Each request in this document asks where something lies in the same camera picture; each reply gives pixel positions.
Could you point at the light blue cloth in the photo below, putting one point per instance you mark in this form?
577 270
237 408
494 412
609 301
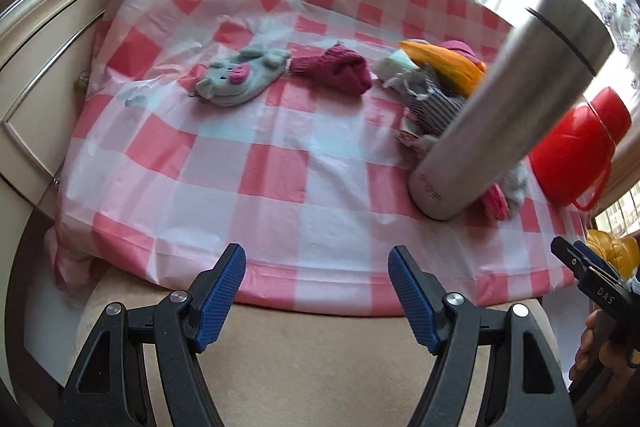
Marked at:
514 188

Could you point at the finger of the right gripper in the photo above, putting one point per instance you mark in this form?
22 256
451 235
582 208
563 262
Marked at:
596 260
588 276

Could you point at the black white checkered pouch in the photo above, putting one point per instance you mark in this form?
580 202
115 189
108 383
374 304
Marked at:
433 108

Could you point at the person right hand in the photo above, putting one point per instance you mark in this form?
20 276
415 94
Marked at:
612 355

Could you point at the red plastic jug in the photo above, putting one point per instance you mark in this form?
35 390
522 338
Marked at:
573 161

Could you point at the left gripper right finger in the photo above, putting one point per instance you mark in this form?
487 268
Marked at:
523 383

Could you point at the grey animal plush sock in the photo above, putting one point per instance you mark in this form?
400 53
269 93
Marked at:
237 79

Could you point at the pink coin purse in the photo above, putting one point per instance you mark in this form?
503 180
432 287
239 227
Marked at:
494 203

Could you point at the yellow leather sofa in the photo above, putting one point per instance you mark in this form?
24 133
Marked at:
623 253

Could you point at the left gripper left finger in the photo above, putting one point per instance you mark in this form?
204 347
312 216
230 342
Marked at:
108 385

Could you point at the beige upholstered stool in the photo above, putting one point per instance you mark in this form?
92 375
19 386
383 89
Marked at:
282 368

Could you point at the orange yellow plush toy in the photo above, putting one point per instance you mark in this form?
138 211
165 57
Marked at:
461 72

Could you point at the stainless steel thermos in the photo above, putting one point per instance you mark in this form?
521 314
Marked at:
540 71

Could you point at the red white checkered tablecloth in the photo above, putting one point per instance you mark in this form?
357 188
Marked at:
311 182

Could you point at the cream ornate cabinet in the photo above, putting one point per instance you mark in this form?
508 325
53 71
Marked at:
45 46

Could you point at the magenta knitted sock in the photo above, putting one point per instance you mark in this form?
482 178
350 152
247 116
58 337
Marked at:
338 67

